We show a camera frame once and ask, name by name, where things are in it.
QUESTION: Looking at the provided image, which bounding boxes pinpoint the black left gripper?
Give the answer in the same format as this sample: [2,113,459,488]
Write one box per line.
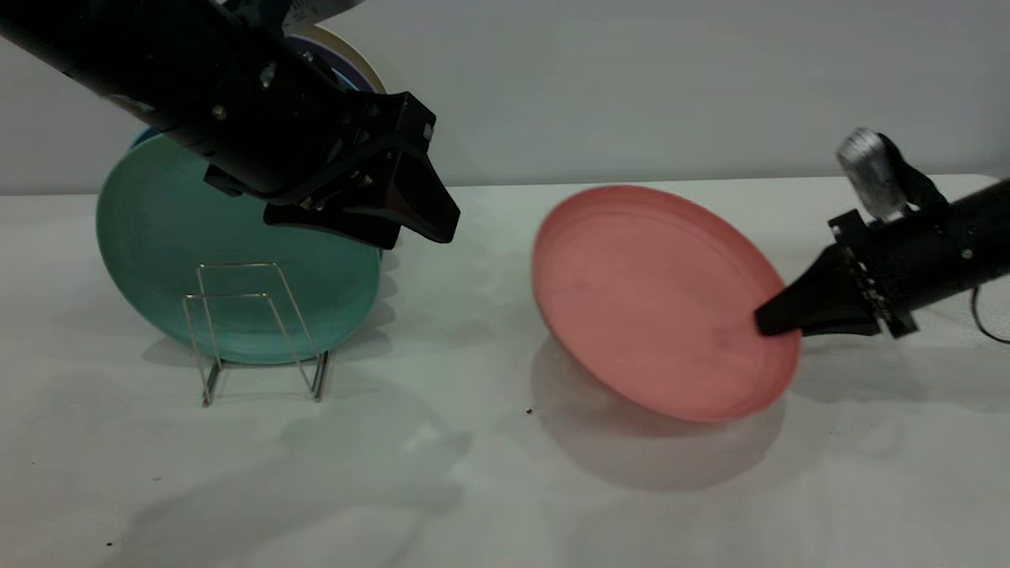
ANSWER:
[162,14,462,251]

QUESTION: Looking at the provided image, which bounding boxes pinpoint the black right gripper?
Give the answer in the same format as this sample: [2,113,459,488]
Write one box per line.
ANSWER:
[754,192,989,341]

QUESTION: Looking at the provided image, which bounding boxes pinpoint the pink round plate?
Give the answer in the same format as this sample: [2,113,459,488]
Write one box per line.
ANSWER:
[531,185,802,424]

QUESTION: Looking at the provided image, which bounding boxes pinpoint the dark purple round plate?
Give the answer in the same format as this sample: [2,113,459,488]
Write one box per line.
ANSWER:
[289,35,376,92]

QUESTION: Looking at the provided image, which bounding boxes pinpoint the beige round plate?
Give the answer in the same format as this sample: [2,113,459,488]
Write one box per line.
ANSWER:
[288,24,388,95]

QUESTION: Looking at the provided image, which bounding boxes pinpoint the green round plate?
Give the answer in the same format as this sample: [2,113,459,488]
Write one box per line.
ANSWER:
[96,134,383,366]

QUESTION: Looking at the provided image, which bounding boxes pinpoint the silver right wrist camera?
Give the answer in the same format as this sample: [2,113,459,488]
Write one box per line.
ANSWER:
[835,128,952,223]

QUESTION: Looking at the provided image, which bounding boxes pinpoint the black cable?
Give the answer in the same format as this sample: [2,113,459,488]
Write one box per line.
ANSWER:
[970,284,1010,346]

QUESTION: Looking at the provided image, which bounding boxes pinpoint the metal wire plate rack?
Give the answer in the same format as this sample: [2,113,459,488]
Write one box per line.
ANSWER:
[184,263,331,409]

